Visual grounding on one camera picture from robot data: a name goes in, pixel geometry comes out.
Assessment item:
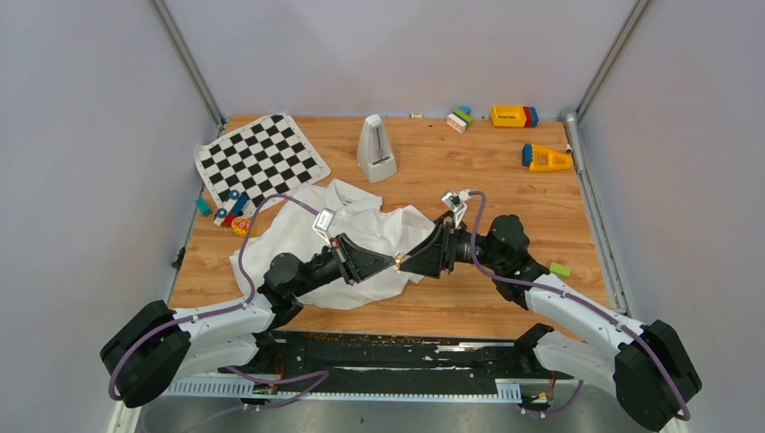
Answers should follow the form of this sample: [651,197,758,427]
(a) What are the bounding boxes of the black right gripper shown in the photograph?
[399,217,504,279]

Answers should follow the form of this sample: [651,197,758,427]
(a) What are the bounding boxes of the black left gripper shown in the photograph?
[291,232,395,298]

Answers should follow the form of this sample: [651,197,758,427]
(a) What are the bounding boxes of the gold leaf brooch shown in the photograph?
[393,252,409,273]

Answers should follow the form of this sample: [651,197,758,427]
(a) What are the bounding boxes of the white button-up shirt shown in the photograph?
[230,180,434,310]

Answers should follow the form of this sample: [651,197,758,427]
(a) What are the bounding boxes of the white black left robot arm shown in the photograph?
[99,234,395,408]

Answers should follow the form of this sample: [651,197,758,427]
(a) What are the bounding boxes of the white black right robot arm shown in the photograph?
[397,215,702,432]

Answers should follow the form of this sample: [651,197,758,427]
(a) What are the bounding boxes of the white metronome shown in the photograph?
[356,115,398,183]

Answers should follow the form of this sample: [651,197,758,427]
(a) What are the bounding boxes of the yellow orange round toy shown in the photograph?
[231,216,257,238]

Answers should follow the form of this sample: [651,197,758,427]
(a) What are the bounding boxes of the green block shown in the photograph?
[549,262,572,279]

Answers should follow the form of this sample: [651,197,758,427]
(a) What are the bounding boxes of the black white checkerboard mat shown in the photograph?
[194,115,331,216]

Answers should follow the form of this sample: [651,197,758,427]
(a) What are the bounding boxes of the blue red toy car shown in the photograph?
[214,189,249,227]

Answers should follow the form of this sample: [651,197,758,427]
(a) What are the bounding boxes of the white green blue blocks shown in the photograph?
[446,106,474,134]

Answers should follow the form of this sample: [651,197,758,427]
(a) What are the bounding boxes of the yellow blue triangular toy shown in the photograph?
[521,143,574,172]

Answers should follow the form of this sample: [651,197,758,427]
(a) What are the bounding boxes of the yellow red blue block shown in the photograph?
[491,105,539,128]

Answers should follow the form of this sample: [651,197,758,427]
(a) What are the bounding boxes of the teal small block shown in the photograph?
[195,198,213,217]

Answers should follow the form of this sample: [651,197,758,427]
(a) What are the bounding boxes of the grey metal corner pipe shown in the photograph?
[561,107,595,198]

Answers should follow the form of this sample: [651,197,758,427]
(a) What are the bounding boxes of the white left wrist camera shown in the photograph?
[312,207,336,244]

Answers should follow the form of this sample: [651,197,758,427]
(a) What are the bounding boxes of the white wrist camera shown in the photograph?
[312,207,336,244]
[441,189,470,228]

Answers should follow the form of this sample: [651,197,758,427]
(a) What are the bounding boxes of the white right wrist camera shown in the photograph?
[441,189,470,228]

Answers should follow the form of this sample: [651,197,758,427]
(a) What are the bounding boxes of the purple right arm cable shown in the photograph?
[465,190,692,422]

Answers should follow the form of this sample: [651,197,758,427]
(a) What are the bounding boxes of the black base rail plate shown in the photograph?
[238,331,568,396]

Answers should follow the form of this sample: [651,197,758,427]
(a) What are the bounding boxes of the white slotted cable duct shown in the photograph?
[164,376,523,403]

